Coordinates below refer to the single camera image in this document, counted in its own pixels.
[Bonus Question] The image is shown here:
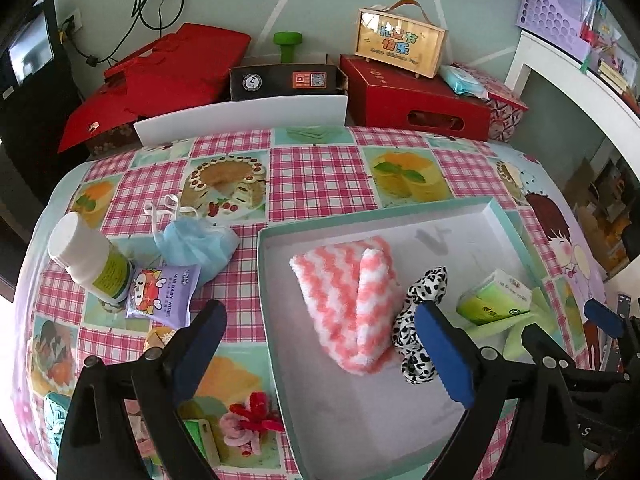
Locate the leopard print scrunchie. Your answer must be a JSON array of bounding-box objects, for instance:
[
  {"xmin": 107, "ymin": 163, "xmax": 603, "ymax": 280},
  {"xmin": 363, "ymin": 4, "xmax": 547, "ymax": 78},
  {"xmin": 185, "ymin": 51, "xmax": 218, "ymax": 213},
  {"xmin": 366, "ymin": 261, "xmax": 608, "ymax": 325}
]
[{"xmin": 392, "ymin": 266, "xmax": 448, "ymax": 385}]

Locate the red pink knitted flower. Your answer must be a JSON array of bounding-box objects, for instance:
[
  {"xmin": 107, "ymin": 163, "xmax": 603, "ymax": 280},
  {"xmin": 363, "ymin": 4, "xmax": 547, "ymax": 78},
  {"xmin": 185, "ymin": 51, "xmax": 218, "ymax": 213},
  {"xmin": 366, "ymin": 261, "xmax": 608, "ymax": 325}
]
[{"xmin": 219, "ymin": 391, "xmax": 285, "ymax": 456}]

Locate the small green tissue pack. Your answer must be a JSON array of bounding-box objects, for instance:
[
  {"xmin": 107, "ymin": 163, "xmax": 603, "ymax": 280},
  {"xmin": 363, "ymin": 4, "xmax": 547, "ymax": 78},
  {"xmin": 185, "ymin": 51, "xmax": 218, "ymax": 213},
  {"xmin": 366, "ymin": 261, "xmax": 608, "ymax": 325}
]
[{"xmin": 456, "ymin": 269, "xmax": 532, "ymax": 325}]

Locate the blue surgical face mask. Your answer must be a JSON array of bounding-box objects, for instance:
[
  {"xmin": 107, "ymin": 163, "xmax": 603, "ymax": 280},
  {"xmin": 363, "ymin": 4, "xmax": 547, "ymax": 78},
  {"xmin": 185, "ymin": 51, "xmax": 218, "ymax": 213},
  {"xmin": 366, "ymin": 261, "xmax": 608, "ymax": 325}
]
[{"xmin": 143, "ymin": 194, "xmax": 240, "ymax": 287}]

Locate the pink white zigzag towel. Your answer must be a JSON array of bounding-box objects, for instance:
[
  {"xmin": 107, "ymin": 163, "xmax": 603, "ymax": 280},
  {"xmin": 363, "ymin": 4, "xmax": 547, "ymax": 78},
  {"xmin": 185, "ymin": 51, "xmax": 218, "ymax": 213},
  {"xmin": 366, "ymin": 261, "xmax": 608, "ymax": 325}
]
[{"xmin": 290, "ymin": 236, "xmax": 405, "ymax": 376}]

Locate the pink lace fabric bundle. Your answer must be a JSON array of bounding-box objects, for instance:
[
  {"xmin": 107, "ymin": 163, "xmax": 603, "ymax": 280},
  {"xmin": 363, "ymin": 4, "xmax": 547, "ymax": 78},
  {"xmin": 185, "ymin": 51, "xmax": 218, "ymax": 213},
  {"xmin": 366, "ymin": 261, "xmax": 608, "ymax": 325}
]
[{"xmin": 125, "ymin": 400, "xmax": 160, "ymax": 466}]

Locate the green cloth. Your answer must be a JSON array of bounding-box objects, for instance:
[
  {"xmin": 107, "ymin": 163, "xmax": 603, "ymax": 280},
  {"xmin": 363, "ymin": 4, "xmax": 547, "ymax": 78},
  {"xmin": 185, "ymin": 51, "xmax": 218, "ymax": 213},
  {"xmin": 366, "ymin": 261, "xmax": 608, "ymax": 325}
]
[{"xmin": 465, "ymin": 287, "xmax": 565, "ymax": 362}]

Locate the teal embossed plastic box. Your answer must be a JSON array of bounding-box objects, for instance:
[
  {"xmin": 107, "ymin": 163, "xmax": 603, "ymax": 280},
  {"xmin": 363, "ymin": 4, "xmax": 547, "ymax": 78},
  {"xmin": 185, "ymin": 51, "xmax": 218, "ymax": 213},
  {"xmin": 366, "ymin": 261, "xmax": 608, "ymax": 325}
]
[{"xmin": 43, "ymin": 392, "xmax": 70, "ymax": 454}]

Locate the purple baby wipes packet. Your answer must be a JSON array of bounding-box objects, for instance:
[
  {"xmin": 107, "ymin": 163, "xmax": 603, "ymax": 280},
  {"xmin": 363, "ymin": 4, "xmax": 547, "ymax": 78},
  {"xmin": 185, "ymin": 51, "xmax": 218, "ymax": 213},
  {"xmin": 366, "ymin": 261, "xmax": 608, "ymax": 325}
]
[{"xmin": 126, "ymin": 266, "xmax": 201, "ymax": 330}]

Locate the white pill bottle green label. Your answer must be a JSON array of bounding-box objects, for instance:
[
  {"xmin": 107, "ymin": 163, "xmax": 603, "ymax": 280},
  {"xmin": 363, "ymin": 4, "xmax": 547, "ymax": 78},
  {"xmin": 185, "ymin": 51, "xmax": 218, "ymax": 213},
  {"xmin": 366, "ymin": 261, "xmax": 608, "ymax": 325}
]
[{"xmin": 48, "ymin": 211, "xmax": 134, "ymax": 306}]

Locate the teal shallow cardboard tray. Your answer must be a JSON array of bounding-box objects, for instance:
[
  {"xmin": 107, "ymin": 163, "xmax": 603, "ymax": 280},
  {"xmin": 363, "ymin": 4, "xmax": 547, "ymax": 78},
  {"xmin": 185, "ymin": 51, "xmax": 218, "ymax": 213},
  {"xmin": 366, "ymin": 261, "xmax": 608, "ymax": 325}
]
[{"xmin": 257, "ymin": 196, "xmax": 560, "ymax": 479}]

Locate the colourful patterned tablecloth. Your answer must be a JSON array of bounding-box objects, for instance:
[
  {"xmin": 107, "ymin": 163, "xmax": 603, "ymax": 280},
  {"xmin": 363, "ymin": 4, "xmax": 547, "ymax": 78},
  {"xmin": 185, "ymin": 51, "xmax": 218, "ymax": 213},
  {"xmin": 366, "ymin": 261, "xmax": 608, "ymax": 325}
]
[{"xmin": 14, "ymin": 127, "xmax": 604, "ymax": 478}]

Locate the white shelf desk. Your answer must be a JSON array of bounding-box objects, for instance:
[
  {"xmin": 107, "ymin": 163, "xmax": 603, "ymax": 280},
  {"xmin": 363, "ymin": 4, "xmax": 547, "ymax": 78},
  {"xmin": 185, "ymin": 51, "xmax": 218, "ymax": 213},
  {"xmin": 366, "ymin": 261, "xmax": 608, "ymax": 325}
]
[{"xmin": 504, "ymin": 30, "xmax": 640, "ymax": 176}]

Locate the red patterned gift box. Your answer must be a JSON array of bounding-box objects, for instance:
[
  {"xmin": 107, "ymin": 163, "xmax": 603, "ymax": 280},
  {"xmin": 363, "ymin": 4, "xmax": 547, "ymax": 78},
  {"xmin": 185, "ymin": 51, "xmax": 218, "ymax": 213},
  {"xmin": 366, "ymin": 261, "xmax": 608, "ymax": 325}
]
[{"xmin": 454, "ymin": 63, "xmax": 528, "ymax": 143}]

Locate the blue wet wipes pack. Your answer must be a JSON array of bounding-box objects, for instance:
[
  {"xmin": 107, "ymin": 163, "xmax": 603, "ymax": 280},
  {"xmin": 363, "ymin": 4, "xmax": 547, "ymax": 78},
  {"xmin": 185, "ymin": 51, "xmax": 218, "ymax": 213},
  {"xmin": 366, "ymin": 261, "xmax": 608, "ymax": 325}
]
[{"xmin": 438, "ymin": 65, "xmax": 489, "ymax": 101}]

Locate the purple perforated file holder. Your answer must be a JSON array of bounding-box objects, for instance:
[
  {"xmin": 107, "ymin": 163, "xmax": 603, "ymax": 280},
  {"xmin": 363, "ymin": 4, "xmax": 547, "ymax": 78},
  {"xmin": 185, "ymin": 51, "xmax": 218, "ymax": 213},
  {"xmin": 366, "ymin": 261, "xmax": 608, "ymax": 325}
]
[{"xmin": 515, "ymin": 0, "xmax": 596, "ymax": 62}]

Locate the black cabinet with monitor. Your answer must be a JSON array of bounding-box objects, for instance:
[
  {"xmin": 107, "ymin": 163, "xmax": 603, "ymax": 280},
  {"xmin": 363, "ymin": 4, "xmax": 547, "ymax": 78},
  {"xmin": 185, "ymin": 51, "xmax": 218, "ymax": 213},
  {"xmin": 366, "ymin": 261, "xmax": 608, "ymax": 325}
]
[{"xmin": 1, "ymin": 0, "xmax": 88, "ymax": 298}]

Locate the red gift box with window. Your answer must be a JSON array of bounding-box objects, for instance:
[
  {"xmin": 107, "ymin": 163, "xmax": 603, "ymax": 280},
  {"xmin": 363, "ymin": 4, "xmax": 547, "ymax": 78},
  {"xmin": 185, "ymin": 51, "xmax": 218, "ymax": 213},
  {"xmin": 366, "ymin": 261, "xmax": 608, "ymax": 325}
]
[{"xmin": 340, "ymin": 54, "xmax": 490, "ymax": 141}]

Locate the black box with QR label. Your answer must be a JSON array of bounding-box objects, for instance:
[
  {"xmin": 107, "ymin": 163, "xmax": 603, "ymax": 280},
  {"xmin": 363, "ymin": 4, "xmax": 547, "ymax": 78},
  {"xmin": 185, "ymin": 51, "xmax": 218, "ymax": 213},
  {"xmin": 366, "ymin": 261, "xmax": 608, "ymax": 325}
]
[{"xmin": 230, "ymin": 63, "xmax": 348, "ymax": 101}]

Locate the red open gift bag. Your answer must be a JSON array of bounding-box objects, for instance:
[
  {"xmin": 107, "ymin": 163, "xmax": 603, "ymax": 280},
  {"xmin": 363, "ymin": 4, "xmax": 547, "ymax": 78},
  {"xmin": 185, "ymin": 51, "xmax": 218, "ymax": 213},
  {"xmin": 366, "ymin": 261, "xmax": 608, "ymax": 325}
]
[{"xmin": 58, "ymin": 23, "xmax": 252, "ymax": 153}]

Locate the green dumbbell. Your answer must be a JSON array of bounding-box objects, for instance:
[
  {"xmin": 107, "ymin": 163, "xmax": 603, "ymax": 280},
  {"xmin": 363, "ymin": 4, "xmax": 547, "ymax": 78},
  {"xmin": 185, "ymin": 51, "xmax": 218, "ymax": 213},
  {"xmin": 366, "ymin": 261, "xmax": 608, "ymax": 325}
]
[{"xmin": 272, "ymin": 32, "xmax": 304, "ymax": 64}]

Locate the yellow wooden handle box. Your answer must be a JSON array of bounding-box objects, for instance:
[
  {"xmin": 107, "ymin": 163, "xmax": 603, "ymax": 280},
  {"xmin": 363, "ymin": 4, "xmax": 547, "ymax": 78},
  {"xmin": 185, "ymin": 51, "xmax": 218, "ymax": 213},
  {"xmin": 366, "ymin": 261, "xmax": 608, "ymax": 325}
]
[{"xmin": 354, "ymin": 0, "xmax": 448, "ymax": 78}]

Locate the black hanging cable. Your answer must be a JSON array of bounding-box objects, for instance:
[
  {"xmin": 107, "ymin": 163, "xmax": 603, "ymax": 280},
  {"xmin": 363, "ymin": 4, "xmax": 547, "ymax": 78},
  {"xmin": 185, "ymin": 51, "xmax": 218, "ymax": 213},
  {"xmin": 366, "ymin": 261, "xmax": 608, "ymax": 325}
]
[{"xmin": 62, "ymin": 0, "xmax": 187, "ymax": 68}]

